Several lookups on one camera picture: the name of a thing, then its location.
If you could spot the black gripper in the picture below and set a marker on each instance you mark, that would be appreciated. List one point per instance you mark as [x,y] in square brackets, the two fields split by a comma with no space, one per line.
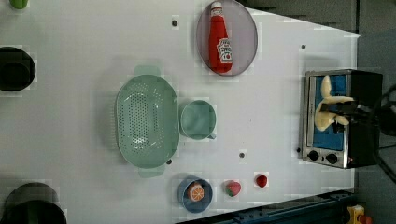
[362,114]

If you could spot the peeled plush banana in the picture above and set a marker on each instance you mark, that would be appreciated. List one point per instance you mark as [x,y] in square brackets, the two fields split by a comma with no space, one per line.
[324,117]

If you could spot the green mug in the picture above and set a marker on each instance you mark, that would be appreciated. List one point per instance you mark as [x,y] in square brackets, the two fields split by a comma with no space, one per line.
[198,120]

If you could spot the black toaster oven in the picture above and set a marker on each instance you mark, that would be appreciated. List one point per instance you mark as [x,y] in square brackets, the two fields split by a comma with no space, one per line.
[350,150]

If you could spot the red tomato toy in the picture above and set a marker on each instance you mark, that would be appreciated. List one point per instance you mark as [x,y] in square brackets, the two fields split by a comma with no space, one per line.
[261,181]

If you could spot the red strawberry toy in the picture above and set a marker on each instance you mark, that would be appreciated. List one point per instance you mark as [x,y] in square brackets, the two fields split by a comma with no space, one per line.
[232,188]

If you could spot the grey round plate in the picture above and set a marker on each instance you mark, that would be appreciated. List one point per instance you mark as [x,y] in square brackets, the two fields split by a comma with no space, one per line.
[242,32]

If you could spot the red ketchup bottle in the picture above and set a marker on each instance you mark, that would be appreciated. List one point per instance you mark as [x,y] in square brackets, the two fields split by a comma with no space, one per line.
[219,43]

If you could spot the orange slice toy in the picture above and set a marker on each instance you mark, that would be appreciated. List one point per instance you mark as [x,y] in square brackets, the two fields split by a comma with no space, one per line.
[195,192]

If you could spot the blue bowl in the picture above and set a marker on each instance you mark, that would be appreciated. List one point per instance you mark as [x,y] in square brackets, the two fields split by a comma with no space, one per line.
[194,207]

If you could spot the green perforated colander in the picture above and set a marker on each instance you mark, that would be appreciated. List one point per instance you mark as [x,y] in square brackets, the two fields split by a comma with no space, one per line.
[146,118]

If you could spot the black round container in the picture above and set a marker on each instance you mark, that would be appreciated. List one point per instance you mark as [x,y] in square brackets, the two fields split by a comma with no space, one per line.
[33,203]

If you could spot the black cylindrical cup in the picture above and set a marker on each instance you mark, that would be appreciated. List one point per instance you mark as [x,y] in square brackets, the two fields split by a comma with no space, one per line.
[17,69]

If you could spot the green cup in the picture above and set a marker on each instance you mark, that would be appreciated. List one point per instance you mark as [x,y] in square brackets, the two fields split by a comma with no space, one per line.
[19,4]

